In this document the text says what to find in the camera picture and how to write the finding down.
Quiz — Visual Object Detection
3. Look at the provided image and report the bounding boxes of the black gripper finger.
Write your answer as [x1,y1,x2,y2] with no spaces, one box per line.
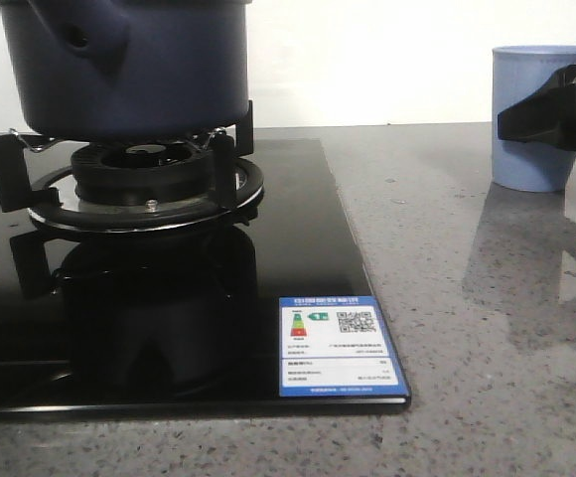
[497,64,576,151]

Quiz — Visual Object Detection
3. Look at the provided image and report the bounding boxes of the blue ribbed plastic cup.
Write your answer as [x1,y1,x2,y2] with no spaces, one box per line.
[492,45,576,193]

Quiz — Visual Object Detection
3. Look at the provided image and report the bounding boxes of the dark blue cooking pot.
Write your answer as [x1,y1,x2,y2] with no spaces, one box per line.
[0,1,248,142]

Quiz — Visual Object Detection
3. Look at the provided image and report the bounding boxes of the black pot support grate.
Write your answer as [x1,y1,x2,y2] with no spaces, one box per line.
[0,110,263,236]

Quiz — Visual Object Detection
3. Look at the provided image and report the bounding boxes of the blue energy label sticker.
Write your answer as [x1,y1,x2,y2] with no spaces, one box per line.
[278,296,410,402]

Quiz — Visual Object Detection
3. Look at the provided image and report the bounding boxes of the black gas burner head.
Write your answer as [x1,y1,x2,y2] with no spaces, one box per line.
[71,143,213,206]

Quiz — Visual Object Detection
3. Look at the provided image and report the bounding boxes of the black glass gas stove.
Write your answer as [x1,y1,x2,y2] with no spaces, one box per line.
[0,140,411,421]

